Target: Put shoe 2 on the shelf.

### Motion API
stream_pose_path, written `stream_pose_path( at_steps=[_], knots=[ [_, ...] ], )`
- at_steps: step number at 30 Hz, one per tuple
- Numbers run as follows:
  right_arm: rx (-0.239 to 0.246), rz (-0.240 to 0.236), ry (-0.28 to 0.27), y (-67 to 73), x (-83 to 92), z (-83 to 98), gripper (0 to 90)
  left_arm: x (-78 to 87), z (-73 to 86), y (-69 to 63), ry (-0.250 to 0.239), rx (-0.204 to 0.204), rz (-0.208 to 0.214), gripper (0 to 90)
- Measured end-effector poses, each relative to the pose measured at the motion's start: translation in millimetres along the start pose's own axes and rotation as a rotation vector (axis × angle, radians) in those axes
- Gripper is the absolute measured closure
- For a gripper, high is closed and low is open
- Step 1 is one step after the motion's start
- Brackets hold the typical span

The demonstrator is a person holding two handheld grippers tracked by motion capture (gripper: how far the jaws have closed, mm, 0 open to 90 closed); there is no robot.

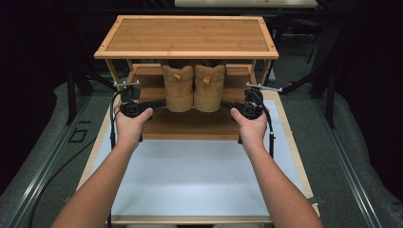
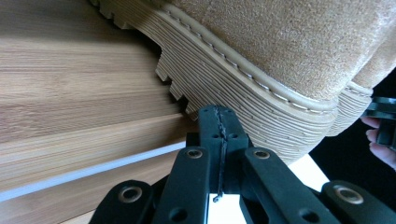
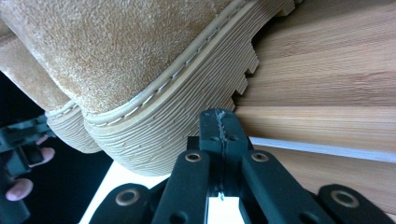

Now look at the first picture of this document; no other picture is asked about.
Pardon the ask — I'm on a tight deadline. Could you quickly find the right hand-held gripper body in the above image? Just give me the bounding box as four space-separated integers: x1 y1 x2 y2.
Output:
238 82 283 121

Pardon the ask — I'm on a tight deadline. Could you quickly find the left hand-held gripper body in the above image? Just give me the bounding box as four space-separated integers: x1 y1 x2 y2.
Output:
113 80 154 119

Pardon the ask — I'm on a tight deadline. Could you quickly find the tan suede boot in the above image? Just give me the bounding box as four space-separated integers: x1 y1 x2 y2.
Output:
193 60 228 114
161 60 195 114

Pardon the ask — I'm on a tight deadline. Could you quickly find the wooden three-tier shoe rack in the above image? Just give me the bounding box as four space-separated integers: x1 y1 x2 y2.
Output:
93 14 280 142

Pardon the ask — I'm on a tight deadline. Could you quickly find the person's left hand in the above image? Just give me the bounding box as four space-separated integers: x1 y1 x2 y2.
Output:
113 104 155 151

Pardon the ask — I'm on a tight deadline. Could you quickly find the person's right hand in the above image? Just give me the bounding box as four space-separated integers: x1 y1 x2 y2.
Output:
230 106 269 155

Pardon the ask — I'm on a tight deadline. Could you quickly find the black metal stand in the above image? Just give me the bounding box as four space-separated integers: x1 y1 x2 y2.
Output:
61 15 119 126
278 28 337 129

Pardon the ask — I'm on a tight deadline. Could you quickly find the white table mat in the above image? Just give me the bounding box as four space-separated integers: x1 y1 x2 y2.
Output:
91 99 307 219

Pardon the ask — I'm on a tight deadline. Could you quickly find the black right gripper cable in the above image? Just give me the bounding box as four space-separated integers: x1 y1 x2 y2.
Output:
253 92 276 160

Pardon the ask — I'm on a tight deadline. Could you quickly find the black floor cable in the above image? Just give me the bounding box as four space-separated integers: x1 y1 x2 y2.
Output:
28 137 98 228

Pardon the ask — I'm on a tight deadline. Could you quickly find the grey metal floor rail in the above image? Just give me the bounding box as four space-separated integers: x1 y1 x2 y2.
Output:
6 94 93 228
312 98 385 228

